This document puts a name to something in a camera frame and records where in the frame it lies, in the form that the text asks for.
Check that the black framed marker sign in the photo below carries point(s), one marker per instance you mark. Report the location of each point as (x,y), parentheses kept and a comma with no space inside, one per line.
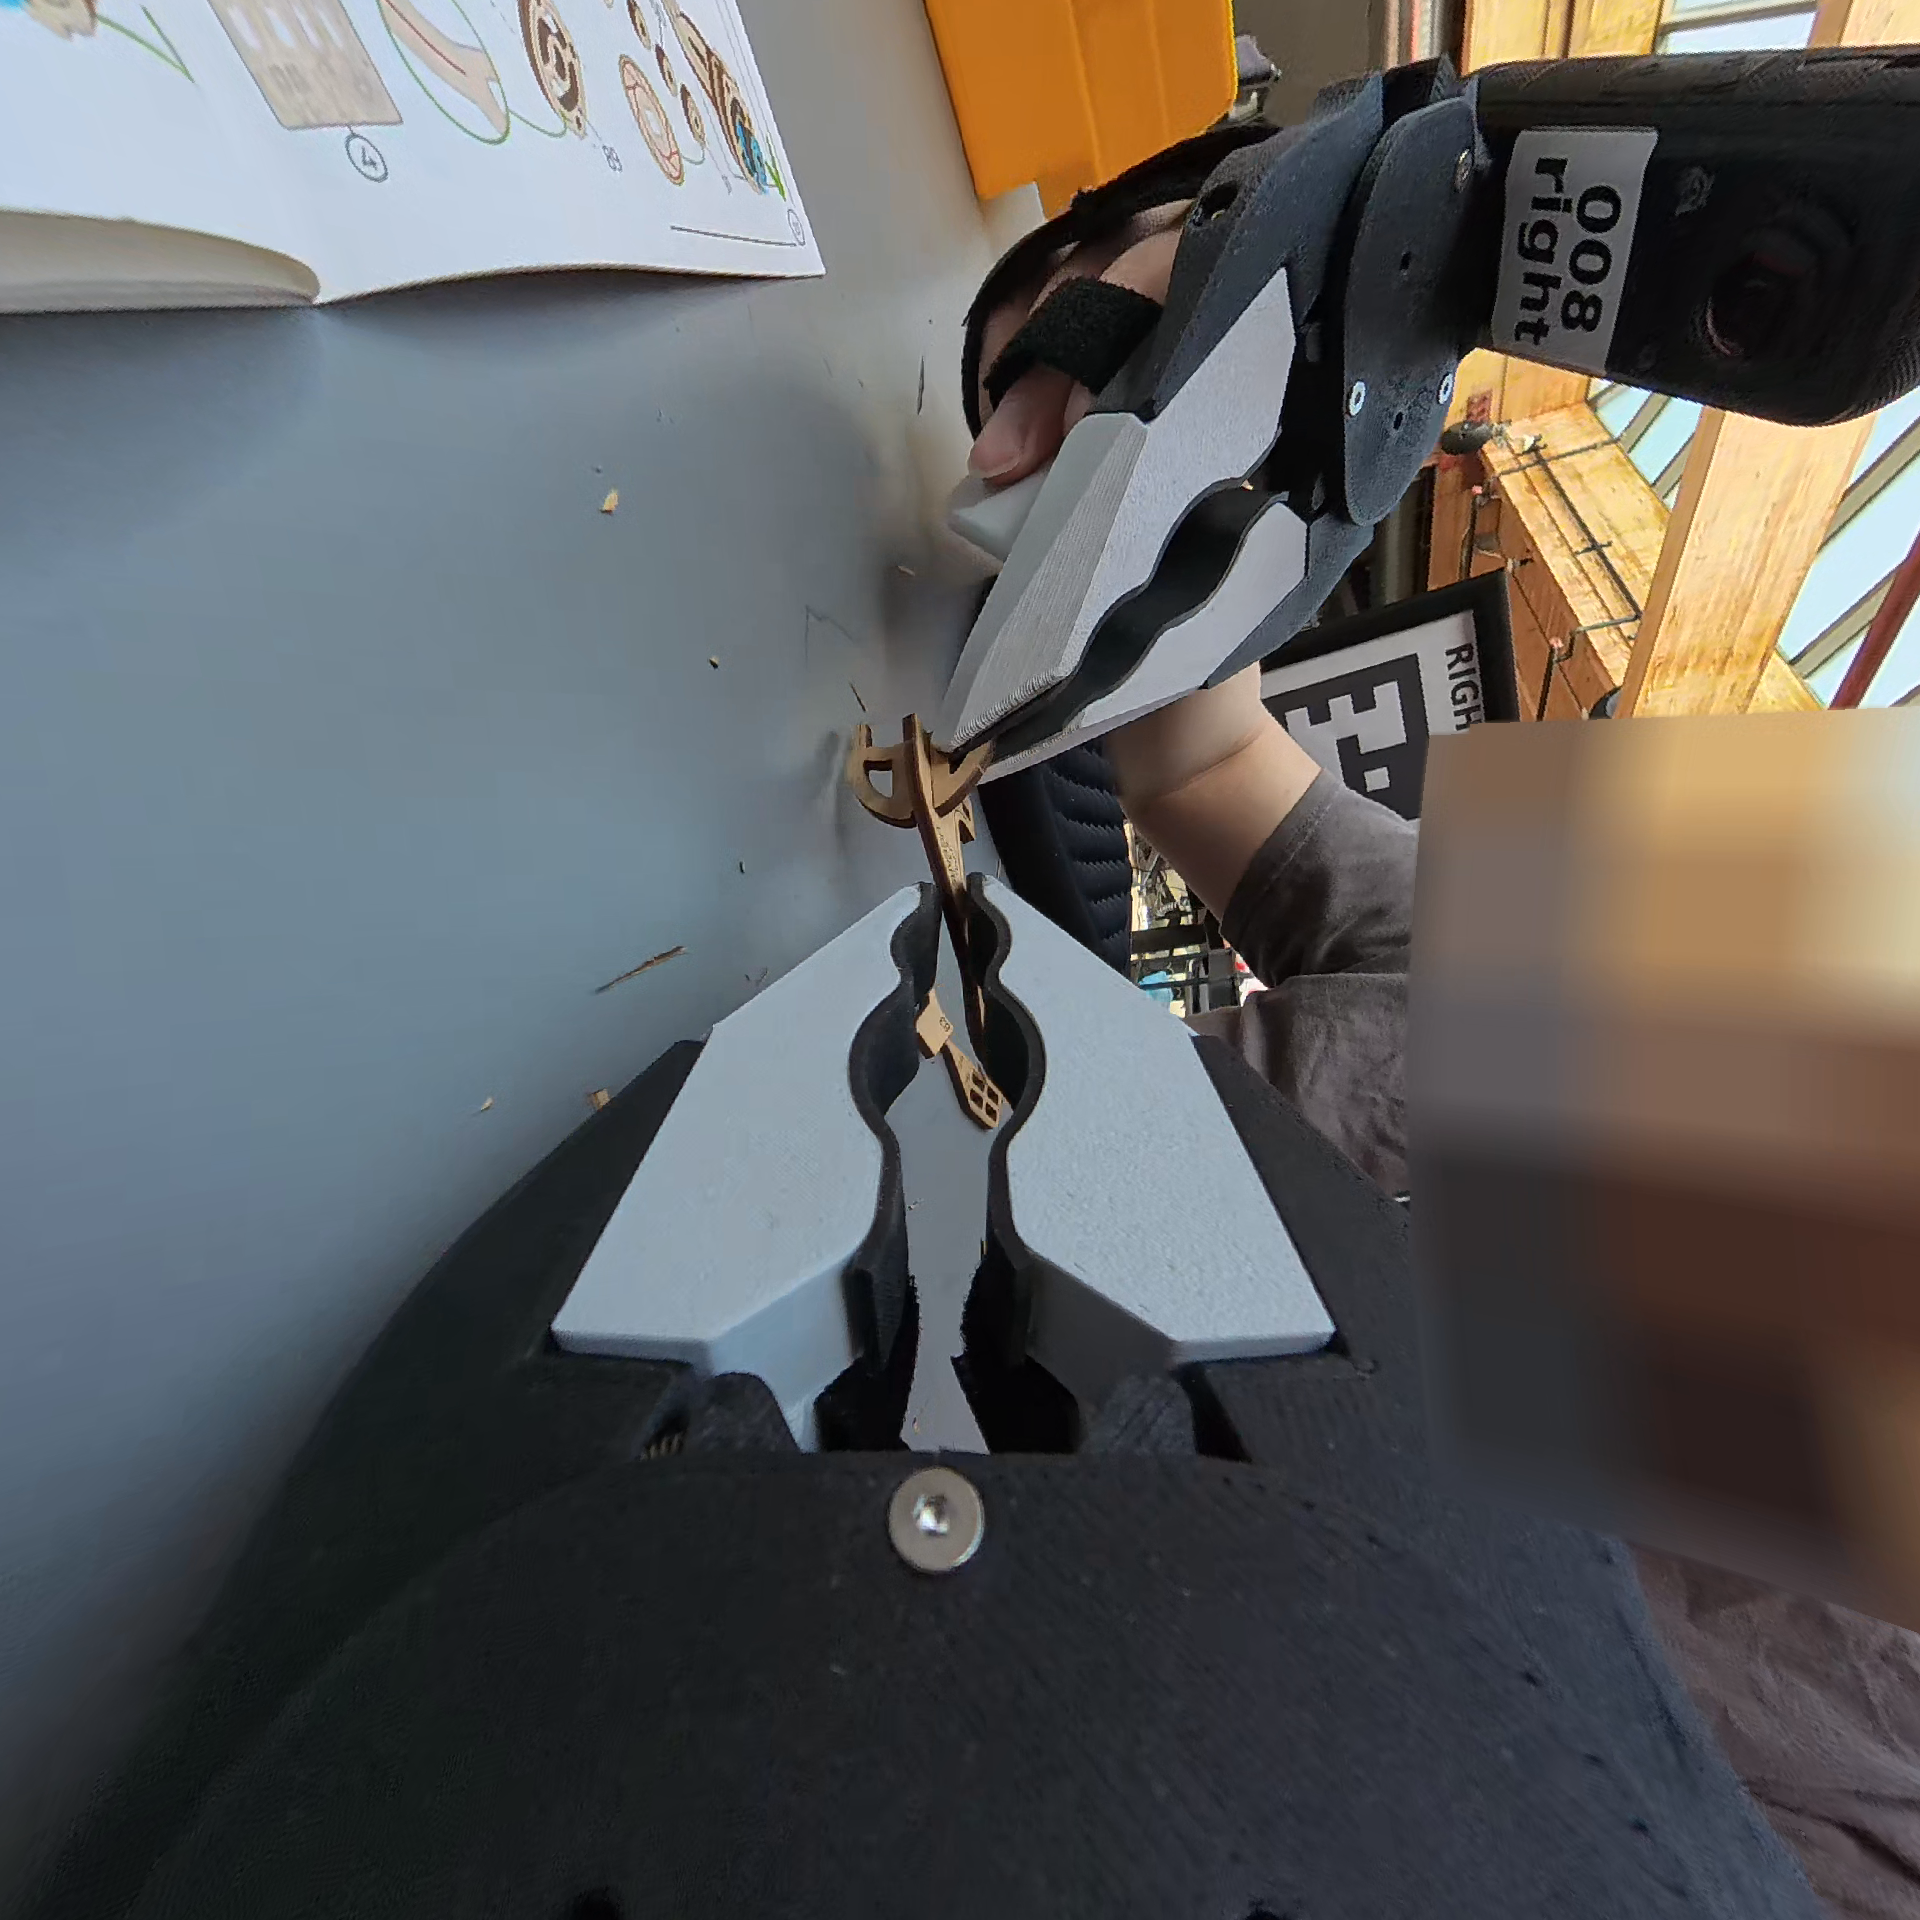
(1349,707)

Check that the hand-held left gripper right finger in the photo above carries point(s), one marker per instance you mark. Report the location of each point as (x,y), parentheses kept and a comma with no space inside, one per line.
(1155,1199)

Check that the person's right hand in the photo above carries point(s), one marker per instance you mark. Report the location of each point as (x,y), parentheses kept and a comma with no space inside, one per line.
(1027,428)

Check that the long wooden lever part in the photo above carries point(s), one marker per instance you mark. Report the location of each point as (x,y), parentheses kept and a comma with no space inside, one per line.
(961,932)

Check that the black ribbed pad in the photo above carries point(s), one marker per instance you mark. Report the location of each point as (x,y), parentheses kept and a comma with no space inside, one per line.
(1059,857)

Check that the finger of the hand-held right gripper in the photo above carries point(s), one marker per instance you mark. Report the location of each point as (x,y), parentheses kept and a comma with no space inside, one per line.
(1171,451)
(1244,598)

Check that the yellow plastic bin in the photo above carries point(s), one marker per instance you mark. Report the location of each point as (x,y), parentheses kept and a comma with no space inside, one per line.
(1080,90)

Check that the person's right forearm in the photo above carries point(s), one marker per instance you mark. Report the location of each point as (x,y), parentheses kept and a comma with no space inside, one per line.
(1198,750)

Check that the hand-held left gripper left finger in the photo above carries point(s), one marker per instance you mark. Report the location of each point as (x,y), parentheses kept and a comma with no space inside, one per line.
(748,1199)

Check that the open instruction booklet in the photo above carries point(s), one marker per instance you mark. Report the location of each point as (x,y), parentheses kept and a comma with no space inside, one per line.
(452,181)

